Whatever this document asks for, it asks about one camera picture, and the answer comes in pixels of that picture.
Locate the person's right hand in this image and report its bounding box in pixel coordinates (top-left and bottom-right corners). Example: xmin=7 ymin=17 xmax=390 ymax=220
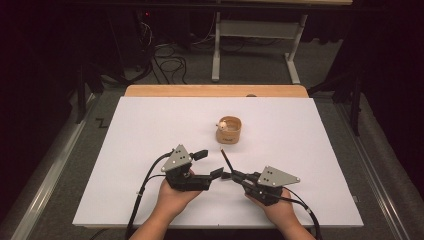
xmin=244 ymin=188 xmax=298 ymax=228

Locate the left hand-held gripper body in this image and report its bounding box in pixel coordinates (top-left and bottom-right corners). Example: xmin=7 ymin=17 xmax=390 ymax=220
xmin=160 ymin=144 xmax=213 ymax=192

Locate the person's left hand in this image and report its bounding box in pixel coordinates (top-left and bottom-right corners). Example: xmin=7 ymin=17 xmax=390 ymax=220
xmin=155 ymin=169 xmax=203 ymax=218

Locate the white metal frame desk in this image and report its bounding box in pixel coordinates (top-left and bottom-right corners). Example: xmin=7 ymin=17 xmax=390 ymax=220
xmin=211 ymin=0 xmax=354 ymax=85

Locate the black metal stand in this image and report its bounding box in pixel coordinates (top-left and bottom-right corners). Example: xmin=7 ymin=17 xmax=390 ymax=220
xmin=308 ymin=64 xmax=365 ymax=137
xmin=73 ymin=62 xmax=105 ymax=125

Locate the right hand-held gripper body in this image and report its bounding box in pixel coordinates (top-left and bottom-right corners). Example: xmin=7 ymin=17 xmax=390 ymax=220
xmin=244 ymin=165 xmax=301 ymax=207

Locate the beige bear brush holder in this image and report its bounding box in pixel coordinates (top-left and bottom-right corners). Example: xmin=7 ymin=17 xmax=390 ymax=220
xmin=215 ymin=115 xmax=243 ymax=145

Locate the white table board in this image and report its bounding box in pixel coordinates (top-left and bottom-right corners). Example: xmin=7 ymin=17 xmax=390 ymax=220
xmin=72 ymin=96 xmax=364 ymax=229

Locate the thin black gold-ferrule brush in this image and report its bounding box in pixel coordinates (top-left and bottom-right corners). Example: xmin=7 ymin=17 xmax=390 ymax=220
xmin=219 ymin=148 xmax=235 ymax=174

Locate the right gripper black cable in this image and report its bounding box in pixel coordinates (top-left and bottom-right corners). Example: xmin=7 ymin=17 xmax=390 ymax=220
xmin=279 ymin=186 xmax=324 ymax=240

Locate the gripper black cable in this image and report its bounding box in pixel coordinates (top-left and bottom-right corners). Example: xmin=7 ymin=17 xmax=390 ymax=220
xmin=124 ymin=150 xmax=174 ymax=240
xmin=279 ymin=186 xmax=324 ymax=240

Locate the wooden table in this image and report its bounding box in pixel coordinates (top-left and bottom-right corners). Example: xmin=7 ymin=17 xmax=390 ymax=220
xmin=124 ymin=84 xmax=309 ymax=99

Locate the tangle of black floor cables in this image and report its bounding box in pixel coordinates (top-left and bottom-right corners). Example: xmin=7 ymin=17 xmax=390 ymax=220
xmin=138 ymin=19 xmax=188 ymax=86

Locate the aluminium floor rail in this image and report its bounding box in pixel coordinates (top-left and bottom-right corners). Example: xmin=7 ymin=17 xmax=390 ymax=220
xmin=335 ymin=102 xmax=412 ymax=240
xmin=9 ymin=93 xmax=98 ymax=240

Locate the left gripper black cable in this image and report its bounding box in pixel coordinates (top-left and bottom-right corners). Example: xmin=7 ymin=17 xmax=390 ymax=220
xmin=124 ymin=150 xmax=174 ymax=240

